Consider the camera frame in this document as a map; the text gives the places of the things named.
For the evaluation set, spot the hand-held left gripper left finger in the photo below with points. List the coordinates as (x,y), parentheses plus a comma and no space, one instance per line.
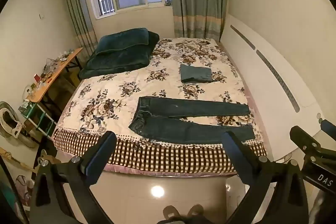
(98,158)

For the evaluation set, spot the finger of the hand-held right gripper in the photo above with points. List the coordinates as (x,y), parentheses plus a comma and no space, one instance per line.
(305,141)
(329,127)

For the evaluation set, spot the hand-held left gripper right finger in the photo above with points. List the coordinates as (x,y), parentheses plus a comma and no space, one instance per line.
(236,155)

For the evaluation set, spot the dark blue jeans pants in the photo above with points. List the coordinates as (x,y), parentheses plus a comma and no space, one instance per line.
(183,132)

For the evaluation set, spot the person's right shoe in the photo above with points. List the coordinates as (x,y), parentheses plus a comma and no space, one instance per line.
(196,211)

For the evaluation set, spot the person's shoe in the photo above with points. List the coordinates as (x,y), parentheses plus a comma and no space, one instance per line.
(171,211)
(196,211)

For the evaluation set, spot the green storage rack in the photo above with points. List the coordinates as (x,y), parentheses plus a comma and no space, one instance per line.
(39,116)

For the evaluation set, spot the white headboard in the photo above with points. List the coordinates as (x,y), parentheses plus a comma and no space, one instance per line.
(262,82)

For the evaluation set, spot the bed with floral sheet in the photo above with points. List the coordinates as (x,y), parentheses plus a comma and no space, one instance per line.
(126,87)

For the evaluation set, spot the clear plastic bag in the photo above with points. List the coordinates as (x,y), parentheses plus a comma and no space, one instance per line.
(25,188)

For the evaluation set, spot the person's left shoe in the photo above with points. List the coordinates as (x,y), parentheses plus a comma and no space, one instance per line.
(171,211)

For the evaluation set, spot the wooden side table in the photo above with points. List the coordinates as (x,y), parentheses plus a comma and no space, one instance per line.
(50,82)

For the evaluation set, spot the folded dark blue jeans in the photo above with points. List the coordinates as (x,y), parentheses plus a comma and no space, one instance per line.
(195,74)

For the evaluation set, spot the white fan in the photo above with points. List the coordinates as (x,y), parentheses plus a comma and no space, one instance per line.
(10,121)

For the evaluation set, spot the dark green folded blanket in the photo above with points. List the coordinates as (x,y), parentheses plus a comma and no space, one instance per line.
(118,62)

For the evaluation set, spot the red box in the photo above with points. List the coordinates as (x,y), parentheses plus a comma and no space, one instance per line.
(37,78)

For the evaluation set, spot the pile of table clutter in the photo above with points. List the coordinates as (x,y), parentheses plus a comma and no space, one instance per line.
(53,66)

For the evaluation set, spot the dark green pillow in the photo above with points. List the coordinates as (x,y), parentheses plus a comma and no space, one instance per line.
(120,41)

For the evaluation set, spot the small object on windowsill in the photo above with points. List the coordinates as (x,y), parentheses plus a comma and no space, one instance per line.
(168,2)

